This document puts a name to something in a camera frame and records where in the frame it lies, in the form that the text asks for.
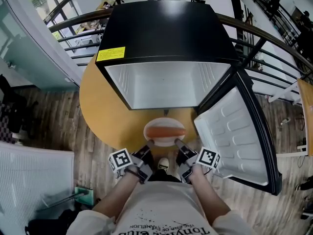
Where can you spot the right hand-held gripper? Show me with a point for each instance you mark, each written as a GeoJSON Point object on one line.
{"type": "Point", "coordinates": [207, 157]}

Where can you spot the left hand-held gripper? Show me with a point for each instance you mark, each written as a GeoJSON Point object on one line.
{"type": "Point", "coordinates": [121, 159]}

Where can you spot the orange sausage food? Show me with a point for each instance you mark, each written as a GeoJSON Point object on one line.
{"type": "Point", "coordinates": [164, 132]}

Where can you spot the white plate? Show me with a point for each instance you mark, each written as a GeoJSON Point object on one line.
{"type": "Point", "coordinates": [163, 123]}

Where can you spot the black mini fridge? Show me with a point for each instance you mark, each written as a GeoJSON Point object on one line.
{"type": "Point", "coordinates": [161, 28]}

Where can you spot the person's right forearm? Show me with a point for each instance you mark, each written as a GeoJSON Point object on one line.
{"type": "Point", "coordinates": [207, 192]}

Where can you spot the person's left forearm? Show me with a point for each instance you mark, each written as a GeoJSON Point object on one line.
{"type": "Point", "coordinates": [117, 195]}

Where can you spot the person's white shoe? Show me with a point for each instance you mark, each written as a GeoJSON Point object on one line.
{"type": "Point", "coordinates": [163, 164]}

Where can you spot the person's black trousers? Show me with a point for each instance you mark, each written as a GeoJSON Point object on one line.
{"type": "Point", "coordinates": [162, 176]}

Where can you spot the person's white printed shirt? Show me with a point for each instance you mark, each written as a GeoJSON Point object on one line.
{"type": "Point", "coordinates": [161, 204]}

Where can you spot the green box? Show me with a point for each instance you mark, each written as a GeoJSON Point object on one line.
{"type": "Point", "coordinates": [85, 196]}

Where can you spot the metal rod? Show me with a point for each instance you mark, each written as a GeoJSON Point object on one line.
{"type": "Point", "coordinates": [61, 201]}

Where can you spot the plastic bottle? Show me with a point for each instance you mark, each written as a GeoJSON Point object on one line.
{"type": "Point", "coordinates": [285, 121]}

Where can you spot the white mesh panel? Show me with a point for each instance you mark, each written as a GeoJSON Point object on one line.
{"type": "Point", "coordinates": [31, 175]}

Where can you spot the dark metal railing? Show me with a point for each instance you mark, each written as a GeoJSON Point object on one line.
{"type": "Point", "coordinates": [259, 45]}

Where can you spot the wooden side table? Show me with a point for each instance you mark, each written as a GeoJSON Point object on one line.
{"type": "Point", "coordinates": [306, 111]}

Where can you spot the dark shoe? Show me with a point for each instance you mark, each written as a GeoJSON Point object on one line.
{"type": "Point", "coordinates": [304, 186]}

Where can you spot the black office chair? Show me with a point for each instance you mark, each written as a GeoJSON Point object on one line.
{"type": "Point", "coordinates": [13, 111]}

